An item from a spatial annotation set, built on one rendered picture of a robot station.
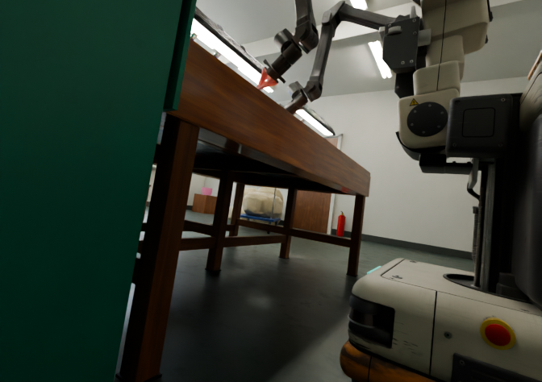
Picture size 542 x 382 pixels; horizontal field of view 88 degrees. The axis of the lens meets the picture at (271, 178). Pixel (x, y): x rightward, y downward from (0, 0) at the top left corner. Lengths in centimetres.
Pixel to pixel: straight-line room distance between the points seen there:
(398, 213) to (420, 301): 497
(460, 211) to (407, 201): 81
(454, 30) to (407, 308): 80
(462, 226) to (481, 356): 492
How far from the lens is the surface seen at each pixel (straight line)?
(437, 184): 565
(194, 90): 70
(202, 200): 702
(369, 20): 152
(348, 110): 632
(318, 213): 600
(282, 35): 114
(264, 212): 425
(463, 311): 72
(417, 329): 72
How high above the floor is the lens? 42
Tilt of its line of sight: 5 degrees up
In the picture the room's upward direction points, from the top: 8 degrees clockwise
